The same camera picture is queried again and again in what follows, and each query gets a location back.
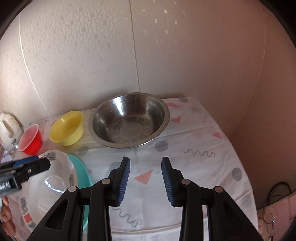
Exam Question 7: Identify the black cable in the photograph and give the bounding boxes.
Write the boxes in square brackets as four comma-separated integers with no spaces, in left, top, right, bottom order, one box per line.
[257,182,292,209]

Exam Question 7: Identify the patterned white tablecloth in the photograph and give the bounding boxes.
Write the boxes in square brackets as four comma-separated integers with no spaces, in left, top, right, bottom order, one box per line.
[0,96,258,241]

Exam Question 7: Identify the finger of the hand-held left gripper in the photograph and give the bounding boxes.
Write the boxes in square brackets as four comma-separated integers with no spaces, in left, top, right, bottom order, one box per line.
[15,158,51,183]
[0,156,40,172]

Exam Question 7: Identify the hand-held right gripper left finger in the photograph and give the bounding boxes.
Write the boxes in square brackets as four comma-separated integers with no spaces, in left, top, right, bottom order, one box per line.
[26,156,131,241]

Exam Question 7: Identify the yellow plastic bowl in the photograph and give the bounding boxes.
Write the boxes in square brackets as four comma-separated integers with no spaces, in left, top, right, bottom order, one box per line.
[49,110,84,146]

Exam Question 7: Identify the red plastic bowl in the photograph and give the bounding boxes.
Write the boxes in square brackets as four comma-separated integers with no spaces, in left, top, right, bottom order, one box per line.
[18,124,42,155]

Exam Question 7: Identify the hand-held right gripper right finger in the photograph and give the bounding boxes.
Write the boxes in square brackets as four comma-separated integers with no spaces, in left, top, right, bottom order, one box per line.
[161,156,264,241]

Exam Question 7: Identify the blue floral deep plate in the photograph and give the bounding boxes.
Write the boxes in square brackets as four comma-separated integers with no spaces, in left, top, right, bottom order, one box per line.
[7,149,78,234]

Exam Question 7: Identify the person's left hand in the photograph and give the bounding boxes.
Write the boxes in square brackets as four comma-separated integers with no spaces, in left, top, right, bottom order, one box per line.
[0,197,15,235]

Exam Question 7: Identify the teal plastic plate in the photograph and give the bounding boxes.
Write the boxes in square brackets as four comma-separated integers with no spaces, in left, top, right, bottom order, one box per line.
[67,153,93,232]

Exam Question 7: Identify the stainless steel bowl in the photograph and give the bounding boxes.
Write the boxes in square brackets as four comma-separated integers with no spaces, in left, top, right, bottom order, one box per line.
[92,93,170,149]

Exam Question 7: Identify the white ceramic electric kettle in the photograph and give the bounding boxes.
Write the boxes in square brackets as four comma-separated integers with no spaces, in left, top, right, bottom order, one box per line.
[0,113,24,155]

